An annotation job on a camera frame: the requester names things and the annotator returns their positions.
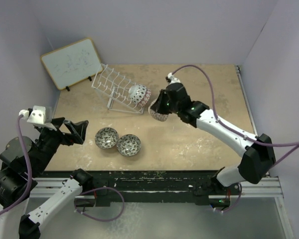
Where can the white wire dish rack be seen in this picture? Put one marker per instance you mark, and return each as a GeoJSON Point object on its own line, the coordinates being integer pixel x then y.
{"type": "Point", "coordinates": [112, 88]}

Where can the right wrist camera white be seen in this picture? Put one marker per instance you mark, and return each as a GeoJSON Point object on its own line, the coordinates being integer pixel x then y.
{"type": "Point", "coordinates": [171, 79]}

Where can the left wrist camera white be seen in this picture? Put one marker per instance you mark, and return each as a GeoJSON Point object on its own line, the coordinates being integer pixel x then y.
{"type": "Point", "coordinates": [37, 115]}

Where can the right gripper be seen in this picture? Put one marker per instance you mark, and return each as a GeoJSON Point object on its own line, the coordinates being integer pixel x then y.
{"type": "Point", "coordinates": [157, 106]}

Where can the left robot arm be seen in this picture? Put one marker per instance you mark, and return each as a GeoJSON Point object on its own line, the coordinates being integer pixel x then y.
{"type": "Point", "coordinates": [22, 161]}

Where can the brown patterned bowl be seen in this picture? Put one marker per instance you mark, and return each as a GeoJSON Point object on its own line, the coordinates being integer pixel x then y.
{"type": "Point", "coordinates": [156, 116]}

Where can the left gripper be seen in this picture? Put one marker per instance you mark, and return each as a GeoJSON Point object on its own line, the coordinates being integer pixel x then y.
{"type": "Point", "coordinates": [78, 129]}

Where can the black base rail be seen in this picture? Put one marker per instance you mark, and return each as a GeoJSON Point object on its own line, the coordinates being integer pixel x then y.
{"type": "Point", "coordinates": [180, 186]}

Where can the grey leaf bowl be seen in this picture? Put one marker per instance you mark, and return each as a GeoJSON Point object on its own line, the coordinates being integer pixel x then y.
{"type": "Point", "coordinates": [106, 138]}
{"type": "Point", "coordinates": [129, 145]}

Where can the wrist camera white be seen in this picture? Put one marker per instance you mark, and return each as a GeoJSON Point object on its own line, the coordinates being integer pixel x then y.
{"type": "Point", "coordinates": [171, 79]}
{"type": "Point", "coordinates": [37, 115]}

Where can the yellow framed whiteboard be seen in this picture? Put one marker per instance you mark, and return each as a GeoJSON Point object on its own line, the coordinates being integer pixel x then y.
{"type": "Point", "coordinates": [73, 63]}

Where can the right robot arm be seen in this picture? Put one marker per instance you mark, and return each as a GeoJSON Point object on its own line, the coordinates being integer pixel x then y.
{"type": "Point", "coordinates": [257, 154]}

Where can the red patterned bowl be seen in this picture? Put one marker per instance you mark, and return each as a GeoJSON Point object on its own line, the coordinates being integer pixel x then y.
{"type": "Point", "coordinates": [145, 98]}

